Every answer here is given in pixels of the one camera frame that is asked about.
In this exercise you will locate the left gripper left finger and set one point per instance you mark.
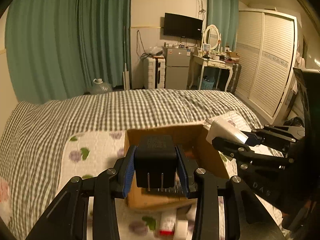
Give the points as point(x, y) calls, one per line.
point(66, 215)

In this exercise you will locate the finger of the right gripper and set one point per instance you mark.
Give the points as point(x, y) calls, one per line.
point(243, 154)
point(277, 132)

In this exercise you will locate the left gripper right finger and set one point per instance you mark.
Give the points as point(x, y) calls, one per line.
point(245, 215)

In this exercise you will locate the white charger cube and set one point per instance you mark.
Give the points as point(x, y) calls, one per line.
point(219, 127)

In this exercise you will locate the white bottle red cap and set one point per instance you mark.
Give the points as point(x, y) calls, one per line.
point(167, 223)

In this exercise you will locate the black power adapter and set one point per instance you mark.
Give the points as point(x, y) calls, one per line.
point(155, 162)

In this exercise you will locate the brown cardboard box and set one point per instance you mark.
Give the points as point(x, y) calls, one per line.
point(194, 143)

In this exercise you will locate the floral quilted white bedspread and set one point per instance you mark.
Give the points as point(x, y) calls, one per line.
point(90, 153)

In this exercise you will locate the blue laundry basket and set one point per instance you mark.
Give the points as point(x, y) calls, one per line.
point(207, 83)

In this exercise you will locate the grey checkered bed sheet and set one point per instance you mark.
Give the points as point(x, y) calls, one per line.
point(34, 136)

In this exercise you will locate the white louvered wardrobe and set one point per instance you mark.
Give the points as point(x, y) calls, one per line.
point(267, 44)

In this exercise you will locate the white dressing table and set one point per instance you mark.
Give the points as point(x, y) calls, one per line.
point(233, 67)

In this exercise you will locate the grey mini fridge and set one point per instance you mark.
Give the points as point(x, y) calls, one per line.
point(177, 61)

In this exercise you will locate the white oval vanity mirror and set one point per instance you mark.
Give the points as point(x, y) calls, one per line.
point(211, 37)

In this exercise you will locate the white black suitcase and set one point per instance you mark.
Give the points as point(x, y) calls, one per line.
point(154, 72)

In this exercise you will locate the clear plastic water jug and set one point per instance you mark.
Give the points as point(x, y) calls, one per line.
point(99, 87)

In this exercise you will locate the teal curtain right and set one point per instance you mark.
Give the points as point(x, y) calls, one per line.
point(224, 14)

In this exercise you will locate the teal curtain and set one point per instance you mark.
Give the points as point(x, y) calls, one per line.
point(56, 48)
point(224, 14)

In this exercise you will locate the teal curtain left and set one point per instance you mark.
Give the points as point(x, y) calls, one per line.
point(56, 48)

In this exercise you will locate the black wall television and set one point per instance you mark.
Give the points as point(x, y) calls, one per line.
point(182, 26)

